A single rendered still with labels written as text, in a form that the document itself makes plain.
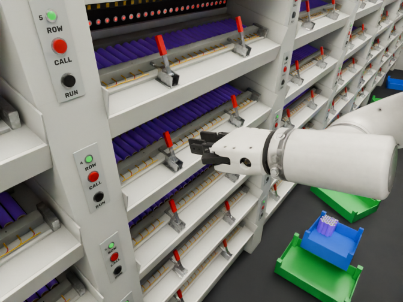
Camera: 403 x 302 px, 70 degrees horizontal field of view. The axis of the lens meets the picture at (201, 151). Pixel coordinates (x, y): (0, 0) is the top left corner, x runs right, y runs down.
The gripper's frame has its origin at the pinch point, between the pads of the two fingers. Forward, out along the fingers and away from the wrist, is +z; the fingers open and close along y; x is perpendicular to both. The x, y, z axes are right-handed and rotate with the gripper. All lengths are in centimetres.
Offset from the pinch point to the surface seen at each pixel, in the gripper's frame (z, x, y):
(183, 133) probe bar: 14.3, -2.9, 8.3
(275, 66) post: 6.3, 4.7, 44.6
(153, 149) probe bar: 14.4, -2.6, -1.6
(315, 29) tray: 4, 11, 73
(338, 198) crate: 8, -86, 109
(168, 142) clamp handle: 10.1, -0.9, -0.3
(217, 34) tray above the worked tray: 11.8, 17.7, 25.7
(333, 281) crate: -7, -90, 55
